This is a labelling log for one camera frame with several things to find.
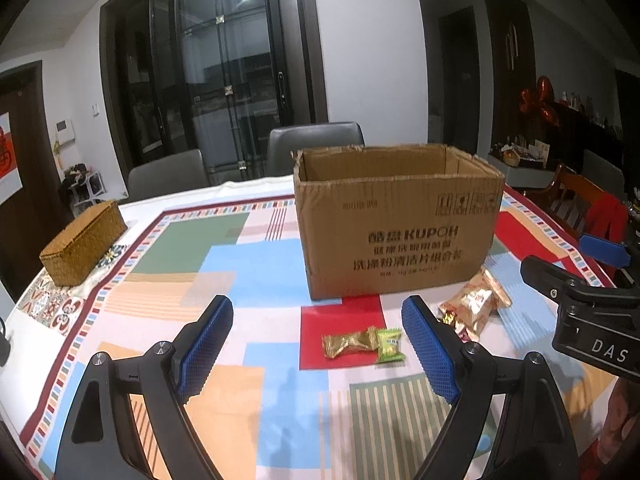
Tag red foil balloons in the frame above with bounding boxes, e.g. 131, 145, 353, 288
519, 76, 563, 128

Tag red white door poster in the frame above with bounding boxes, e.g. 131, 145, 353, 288
0, 112, 23, 193

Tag brown cardboard box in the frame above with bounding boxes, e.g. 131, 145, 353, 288
291, 142, 506, 302

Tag white low table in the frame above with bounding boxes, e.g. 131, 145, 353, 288
487, 145, 556, 186

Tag woven rattan lidded basket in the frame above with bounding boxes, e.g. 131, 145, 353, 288
39, 199, 128, 288

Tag red garment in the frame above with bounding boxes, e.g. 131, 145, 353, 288
585, 192, 628, 251

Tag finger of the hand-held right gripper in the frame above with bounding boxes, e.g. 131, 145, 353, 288
579, 232, 633, 276
520, 255, 586, 307

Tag colourful patchwork tablecloth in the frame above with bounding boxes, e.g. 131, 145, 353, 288
0, 175, 621, 480

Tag green printed candy packet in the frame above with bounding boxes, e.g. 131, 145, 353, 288
367, 326, 407, 363

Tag dark framed glass sliding door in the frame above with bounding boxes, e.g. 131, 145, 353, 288
100, 0, 331, 186

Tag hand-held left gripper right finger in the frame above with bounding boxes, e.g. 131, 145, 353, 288
401, 295, 581, 480

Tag gold brown snack bag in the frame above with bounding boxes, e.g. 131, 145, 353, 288
439, 267, 513, 343

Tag tall dark wooden cabinet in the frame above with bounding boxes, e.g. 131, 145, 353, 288
482, 0, 538, 151

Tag tile patterned cloth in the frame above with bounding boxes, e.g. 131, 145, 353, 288
17, 240, 131, 336

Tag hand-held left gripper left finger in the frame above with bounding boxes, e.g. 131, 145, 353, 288
64, 294, 235, 480

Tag dark interior door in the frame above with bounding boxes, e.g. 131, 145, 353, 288
439, 7, 481, 158

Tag dark sideboard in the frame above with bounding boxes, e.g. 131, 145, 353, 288
550, 100, 626, 161

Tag small red gold foil candy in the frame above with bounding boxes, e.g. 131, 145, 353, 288
436, 309, 468, 341

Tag dark wooden door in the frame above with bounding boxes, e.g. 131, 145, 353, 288
0, 60, 56, 301

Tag brown wooden chair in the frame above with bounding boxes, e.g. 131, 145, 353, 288
522, 162, 626, 251

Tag white shoe rack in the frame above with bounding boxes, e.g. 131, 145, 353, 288
59, 162, 106, 218

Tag grey leather dining chair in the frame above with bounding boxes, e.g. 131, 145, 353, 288
127, 149, 211, 206
265, 121, 366, 177

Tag person's right forearm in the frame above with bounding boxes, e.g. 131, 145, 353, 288
595, 372, 640, 466

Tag grey fabric chair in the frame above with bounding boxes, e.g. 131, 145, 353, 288
582, 149, 626, 201

